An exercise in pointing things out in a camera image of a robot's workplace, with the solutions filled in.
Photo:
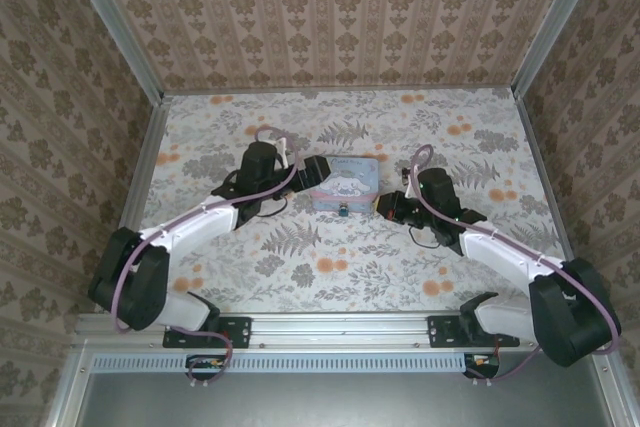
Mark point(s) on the aluminium rear rail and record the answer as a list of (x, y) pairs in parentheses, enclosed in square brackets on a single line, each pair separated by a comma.
[(340, 90)]

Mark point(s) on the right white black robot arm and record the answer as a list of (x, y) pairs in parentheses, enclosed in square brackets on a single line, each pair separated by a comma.
[(505, 257)]

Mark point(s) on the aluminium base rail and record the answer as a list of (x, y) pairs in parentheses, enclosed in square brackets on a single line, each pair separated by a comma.
[(340, 329)]

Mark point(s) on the aluminium corner post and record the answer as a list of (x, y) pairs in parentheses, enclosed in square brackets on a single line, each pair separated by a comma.
[(555, 22), (115, 27)]

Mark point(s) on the blue cartoon print tin box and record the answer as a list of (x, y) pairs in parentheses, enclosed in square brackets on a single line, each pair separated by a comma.
[(347, 179)]

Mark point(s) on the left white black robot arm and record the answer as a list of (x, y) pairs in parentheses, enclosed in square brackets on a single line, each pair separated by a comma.
[(200, 224)]

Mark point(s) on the grey metal sheet panel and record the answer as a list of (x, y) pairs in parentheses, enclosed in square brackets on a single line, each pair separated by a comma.
[(340, 399)]

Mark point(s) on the aluminium side rail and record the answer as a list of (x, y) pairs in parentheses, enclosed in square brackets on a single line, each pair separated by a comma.
[(142, 197), (547, 187)]

